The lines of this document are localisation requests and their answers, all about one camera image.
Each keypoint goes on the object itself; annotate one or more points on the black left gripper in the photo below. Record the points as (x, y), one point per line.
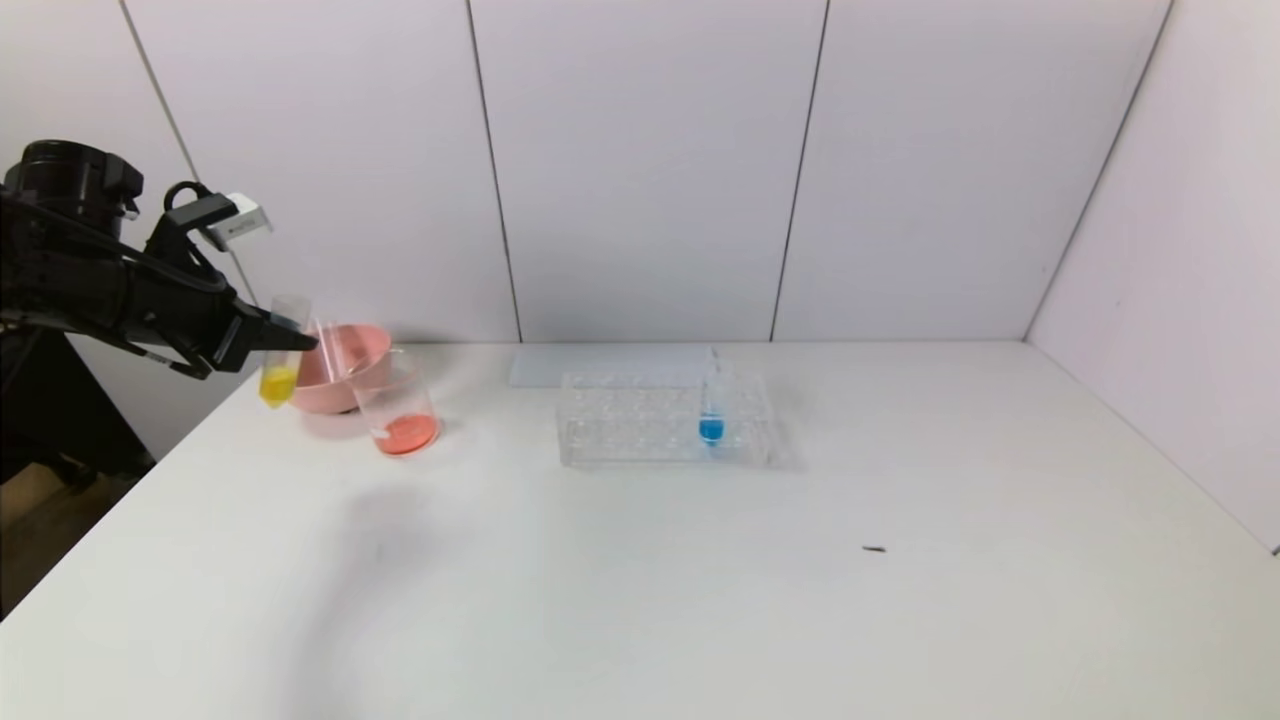
(240, 338)

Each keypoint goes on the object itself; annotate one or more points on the test tube with yellow pigment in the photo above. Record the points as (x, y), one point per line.
(278, 385)

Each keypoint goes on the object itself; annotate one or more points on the test tube with red pigment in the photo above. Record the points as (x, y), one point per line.
(332, 350)

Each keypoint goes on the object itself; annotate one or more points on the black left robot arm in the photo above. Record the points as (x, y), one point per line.
(60, 240)

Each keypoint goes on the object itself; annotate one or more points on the clear glass beaker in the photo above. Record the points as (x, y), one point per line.
(405, 432)

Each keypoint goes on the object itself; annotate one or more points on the clear acrylic test tube rack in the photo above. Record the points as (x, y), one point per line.
(620, 430)

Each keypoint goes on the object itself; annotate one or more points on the test tube with blue pigment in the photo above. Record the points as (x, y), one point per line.
(711, 428)

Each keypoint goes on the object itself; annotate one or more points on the pink plastic bowl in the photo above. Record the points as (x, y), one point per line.
(350, 375)

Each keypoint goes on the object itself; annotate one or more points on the white paper sheet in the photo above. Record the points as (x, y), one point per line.
(545, 365)

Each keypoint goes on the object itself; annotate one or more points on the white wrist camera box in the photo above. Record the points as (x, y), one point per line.
(240, 220)

